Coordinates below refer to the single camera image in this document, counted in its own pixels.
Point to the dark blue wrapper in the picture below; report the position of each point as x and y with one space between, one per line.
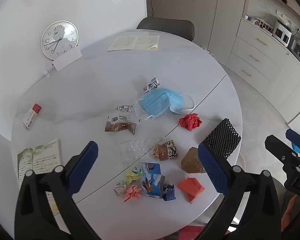
168 192

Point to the white red medicine box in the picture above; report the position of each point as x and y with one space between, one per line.
31 116

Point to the white cloth bag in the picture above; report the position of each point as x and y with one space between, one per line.
208 51

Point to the brown printed snack wrapper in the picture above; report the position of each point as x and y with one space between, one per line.
166 151

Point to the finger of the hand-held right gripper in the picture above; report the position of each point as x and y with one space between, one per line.
277 147
296 137

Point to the beige tall wardrobe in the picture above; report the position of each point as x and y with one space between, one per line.
215 10

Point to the blue face mask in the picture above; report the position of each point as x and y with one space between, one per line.
162 102

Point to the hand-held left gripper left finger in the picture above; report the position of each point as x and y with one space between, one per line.
83 167

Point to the white dish rack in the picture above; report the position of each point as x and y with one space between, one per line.
263 24

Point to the orange paper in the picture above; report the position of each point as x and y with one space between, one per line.
191 188

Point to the printed paper ball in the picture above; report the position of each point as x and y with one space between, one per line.
152 85

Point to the grey chair back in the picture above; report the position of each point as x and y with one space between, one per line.
165 26

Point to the pale yellow paper sheets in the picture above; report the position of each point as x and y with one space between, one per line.
133 43

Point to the beige drawer cabinet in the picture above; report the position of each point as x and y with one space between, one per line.
260 55

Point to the small white label wrapper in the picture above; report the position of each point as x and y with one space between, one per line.
124 108

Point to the black foam net sleeve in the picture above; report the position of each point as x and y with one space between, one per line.
223 140

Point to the pink paper flower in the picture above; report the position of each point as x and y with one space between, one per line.
132 192

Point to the white microwave oven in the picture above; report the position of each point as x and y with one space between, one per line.
281 33

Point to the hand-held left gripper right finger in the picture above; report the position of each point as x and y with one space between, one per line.
212 167

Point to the white paper card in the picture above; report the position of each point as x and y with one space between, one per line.
66 60

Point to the silver wall clock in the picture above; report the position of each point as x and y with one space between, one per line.
60 40

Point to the red paper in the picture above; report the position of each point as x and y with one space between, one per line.
190 121

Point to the white paper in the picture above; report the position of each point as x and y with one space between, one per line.
120 188

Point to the clear plastic wrapper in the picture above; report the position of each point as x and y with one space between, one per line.
138 148

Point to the blue bird print box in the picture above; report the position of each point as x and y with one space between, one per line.
152 180

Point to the person's pink clothing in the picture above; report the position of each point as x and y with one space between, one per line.
190 232

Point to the open illustrated booklet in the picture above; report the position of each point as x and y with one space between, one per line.
38 160

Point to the brown snack packet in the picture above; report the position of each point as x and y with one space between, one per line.
120 125

